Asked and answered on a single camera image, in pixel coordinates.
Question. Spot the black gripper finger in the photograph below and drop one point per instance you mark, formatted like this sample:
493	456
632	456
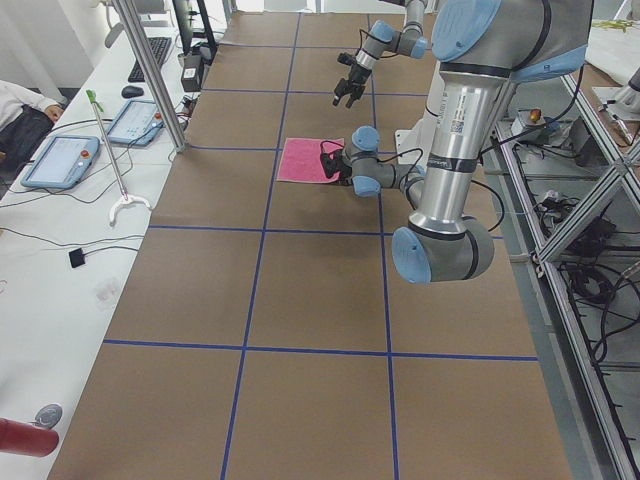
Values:
354	92
342	89

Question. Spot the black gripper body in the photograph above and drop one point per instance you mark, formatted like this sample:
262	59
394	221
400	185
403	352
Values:
356	75
339	175

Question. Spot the pink towel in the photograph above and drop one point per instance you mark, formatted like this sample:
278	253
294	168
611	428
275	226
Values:
300	162

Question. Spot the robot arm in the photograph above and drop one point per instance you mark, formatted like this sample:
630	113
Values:
409	41
485	49

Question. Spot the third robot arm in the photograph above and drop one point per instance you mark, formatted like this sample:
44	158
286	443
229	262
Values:
621	104

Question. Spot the black power adapter box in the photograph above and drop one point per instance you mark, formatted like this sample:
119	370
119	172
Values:
192	73

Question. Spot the emergency stop box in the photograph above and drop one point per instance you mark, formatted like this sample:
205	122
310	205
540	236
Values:
530	125

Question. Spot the far teach pendant tablet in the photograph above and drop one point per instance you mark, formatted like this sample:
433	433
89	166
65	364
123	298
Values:
136	124

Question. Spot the teach pendant tablet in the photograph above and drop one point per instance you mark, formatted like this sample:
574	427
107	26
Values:
63	162
136	124

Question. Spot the black computer mouse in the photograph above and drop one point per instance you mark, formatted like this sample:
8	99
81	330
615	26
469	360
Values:
131	91

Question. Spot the white grabber stick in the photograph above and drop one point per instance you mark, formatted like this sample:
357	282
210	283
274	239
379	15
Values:
125	198

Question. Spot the near teach pendant tablet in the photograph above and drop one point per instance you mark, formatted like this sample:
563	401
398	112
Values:
63	162

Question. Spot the small black square device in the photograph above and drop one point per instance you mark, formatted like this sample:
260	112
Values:
77	257

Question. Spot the person in white shirt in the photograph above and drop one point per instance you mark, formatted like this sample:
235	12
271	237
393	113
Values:
26	119

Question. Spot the round silver disc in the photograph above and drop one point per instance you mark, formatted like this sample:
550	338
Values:
48	416

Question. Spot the red bottle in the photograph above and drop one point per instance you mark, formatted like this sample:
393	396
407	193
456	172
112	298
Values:
26	439

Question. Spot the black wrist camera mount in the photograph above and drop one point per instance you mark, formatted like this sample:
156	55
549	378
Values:
331	159
346	58

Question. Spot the aluminium frame post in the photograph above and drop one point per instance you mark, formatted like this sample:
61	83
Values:
142	51

